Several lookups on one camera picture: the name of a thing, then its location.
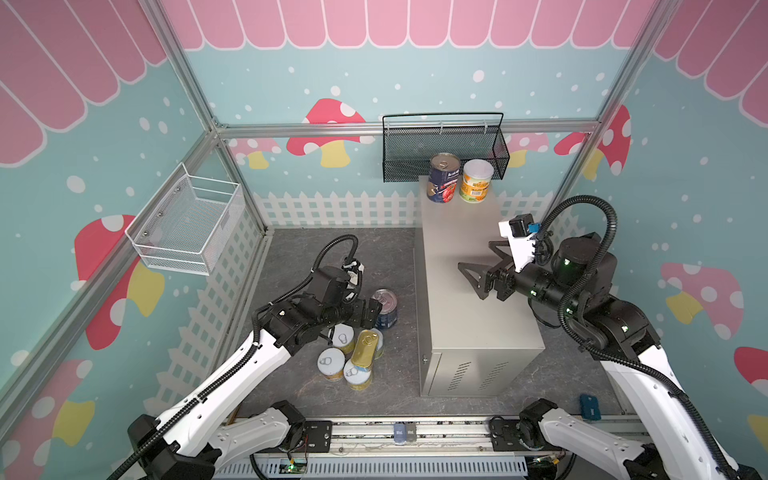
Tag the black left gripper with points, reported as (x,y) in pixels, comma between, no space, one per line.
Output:
(371,314)

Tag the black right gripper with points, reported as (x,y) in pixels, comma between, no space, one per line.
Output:
(494,279)

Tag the blue label tin can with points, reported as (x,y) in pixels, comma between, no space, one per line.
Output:
(388,315)

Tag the orange green plastic-lid can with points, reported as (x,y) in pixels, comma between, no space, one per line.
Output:
(477,175)

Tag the dark blue red label can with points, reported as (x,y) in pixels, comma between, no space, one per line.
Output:
(444,174)

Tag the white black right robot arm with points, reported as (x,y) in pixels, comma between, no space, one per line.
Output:
(617,334)

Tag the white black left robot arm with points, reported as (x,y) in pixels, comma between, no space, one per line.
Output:
(190,440)

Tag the grey metal cabinet counter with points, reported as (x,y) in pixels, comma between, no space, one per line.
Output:
(467,346)

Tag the white lid can rear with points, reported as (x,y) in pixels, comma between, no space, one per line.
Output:
(343,338)

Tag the green can white lid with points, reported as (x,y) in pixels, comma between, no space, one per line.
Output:
(380,342)

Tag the gold rectangular spam tin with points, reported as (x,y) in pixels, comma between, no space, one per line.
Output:
(363,354)

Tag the white lid can front left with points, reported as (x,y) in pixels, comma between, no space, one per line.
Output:
(330,363)

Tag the teal object on floor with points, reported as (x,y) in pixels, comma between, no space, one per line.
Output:
(589,407)

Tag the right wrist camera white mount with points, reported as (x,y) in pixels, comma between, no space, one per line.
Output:
(520,232)

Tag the small blue device on rail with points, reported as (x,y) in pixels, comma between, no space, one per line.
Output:
(404,433)

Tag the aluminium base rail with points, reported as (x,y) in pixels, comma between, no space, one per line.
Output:
(369,436)

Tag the black wire mesh basket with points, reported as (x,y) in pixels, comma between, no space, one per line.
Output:
(410,140)

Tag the white slotted cable duct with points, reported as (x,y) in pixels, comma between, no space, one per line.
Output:
(504,467)

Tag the white wire mesh basket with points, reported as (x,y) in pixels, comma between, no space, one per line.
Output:
(187,224)

